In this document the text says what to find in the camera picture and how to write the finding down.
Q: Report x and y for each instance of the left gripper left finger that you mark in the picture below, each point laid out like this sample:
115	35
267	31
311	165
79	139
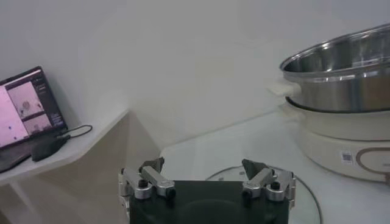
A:
157	179

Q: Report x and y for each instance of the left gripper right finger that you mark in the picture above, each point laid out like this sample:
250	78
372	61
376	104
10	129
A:
260	178

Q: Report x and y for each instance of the stainless steel steamer basket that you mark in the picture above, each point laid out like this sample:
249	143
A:
341	91

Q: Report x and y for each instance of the cream electric cooker pot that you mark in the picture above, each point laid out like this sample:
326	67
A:
329	143

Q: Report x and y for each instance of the white side table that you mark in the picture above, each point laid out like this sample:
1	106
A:
91	137

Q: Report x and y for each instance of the black computer mouse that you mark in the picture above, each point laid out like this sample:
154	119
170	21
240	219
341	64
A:
47	149

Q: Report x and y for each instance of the laptop with pink screen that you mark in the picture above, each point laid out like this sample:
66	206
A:
21	112

